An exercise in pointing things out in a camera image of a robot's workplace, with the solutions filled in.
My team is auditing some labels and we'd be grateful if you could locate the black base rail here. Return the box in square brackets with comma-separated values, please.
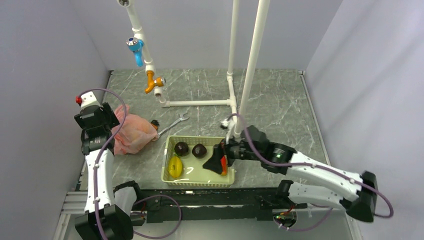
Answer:
[130, 187, 309, 223]

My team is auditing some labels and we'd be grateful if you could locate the silver open-end wrench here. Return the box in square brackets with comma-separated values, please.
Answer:
[157, 112, 190, 138]

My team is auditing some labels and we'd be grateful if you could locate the dark purple fake fruit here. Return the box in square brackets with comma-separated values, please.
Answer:
[173, 141, 190, 157]
[192, 143, 208, 159]

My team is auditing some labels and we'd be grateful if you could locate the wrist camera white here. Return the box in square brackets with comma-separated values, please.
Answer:
[220, 117, 237, 144]
[75, 91, 101, 110]

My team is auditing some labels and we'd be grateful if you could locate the red orange fake mango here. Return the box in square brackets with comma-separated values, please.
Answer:
[220, 155, 228, 176]

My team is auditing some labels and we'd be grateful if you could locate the dark purple fake fruit right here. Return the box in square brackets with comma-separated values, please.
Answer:
[192, 143, 208, 159]

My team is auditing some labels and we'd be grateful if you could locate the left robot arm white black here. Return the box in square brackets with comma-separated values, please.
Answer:
[74, 100, 134, 240]

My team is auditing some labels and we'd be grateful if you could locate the yellow fake mango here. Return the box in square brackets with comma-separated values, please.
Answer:
[167, 156, 183, 179]

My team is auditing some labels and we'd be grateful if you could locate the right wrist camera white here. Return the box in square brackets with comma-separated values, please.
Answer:
[220, 117, 237, 144]

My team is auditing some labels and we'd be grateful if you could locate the white PVC pipe frame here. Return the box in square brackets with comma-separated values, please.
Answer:
[116, 0, 271, 139]

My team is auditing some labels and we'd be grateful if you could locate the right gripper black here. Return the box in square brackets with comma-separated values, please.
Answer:
[202, 129, 262, 174]

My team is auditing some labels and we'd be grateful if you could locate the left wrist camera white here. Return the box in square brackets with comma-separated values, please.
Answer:
[75, 91, 101, 110]

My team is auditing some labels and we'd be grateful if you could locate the orange tap valve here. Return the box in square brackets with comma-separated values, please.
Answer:
[144, 70, 166, 94]

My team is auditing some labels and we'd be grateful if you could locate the dark purple fake fruit left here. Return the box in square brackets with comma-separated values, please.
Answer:
[173, 141, 190, 157]

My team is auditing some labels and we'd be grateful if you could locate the dark fake fruit with orange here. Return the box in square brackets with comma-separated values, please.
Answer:
[150, 119, 160, 131]

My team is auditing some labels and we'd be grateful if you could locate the blue tap valve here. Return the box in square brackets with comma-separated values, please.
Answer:
[126, 37, 144, 67]

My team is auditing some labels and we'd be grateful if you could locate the pink plastic bag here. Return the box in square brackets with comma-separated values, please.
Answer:
[111, 105, 159, 155]

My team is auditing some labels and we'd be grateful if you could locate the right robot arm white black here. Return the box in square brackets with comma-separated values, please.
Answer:
[202, 125, 378, 223]

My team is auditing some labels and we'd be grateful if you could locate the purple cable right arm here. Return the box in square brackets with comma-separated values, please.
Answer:
[226, 113, 395, 233]

